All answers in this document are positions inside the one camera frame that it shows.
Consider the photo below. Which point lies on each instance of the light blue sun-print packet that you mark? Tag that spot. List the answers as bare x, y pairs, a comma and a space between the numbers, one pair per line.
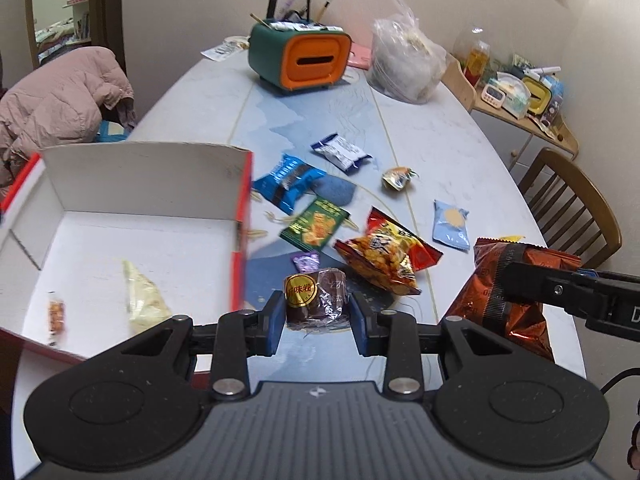
451, 225

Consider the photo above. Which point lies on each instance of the white bookshelf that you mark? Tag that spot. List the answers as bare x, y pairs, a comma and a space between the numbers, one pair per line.
77, 5

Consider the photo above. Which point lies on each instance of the red and yellow snack bag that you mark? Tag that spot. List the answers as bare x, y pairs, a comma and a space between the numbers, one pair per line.
385, 255

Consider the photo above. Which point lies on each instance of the printed paper leaflet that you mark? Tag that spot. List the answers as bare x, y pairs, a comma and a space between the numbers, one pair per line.
222, 49

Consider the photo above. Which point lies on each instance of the small orange snack packet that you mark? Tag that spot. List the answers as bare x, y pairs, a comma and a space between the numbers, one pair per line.
56, 315

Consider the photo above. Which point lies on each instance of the copper brown snack bag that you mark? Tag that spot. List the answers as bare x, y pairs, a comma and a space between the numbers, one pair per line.
482, 285

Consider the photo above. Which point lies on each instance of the wooden side shelf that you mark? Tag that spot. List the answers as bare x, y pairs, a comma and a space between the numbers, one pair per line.
505, 115

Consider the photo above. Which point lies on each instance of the green snack packet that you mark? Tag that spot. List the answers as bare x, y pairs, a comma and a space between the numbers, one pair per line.
314, 224

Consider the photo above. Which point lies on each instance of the yellow bottle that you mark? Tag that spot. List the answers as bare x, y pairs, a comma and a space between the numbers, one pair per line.
477, 62

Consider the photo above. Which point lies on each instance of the white and navy snack packet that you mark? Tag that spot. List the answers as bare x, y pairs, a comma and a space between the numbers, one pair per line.
342, 152

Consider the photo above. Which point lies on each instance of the wooden chair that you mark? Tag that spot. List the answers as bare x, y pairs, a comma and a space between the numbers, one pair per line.
570, 200

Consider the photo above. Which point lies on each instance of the pink notebook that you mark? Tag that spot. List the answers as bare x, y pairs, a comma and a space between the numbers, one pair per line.
359, 55

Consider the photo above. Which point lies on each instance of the blue and white bag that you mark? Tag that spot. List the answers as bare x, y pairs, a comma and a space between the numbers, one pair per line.
112, 132

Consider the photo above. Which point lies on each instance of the pale yellow snack packet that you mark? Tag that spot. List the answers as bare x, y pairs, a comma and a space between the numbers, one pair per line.
142, 300

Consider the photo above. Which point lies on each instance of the small purple snack packet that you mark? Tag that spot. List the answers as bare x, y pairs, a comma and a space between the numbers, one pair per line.
306, 261

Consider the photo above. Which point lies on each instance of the clear plastic bag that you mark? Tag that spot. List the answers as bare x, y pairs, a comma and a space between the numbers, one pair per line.
405, 60

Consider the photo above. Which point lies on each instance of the small gold candy packet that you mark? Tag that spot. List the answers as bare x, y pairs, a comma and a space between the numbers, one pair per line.
397, 178

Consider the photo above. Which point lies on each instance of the pink puffer jacket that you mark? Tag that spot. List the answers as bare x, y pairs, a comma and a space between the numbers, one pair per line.
60, 105

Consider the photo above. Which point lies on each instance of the white kitchen timer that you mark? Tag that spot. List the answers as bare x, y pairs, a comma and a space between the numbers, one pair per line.
491, 94

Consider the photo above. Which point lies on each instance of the dark blue snack packet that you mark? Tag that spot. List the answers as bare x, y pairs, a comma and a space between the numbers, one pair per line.
287, 182

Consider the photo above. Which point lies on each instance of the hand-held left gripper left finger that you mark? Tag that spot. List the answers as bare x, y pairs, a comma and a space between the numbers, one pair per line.
272, 327

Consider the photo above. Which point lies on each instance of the white and red cardboard box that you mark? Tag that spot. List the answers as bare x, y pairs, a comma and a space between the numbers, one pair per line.
125, 230

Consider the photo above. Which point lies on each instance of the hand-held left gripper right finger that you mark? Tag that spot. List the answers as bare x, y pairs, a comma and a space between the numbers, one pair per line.
359, 329

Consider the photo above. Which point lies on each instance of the green and orange tissue box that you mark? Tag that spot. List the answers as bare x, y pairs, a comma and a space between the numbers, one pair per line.
305, 57

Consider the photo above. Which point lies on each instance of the brown round cake packet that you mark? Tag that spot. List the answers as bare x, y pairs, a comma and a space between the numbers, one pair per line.
320, 302

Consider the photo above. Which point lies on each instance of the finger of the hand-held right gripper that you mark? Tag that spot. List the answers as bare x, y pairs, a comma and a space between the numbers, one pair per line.
545, 285

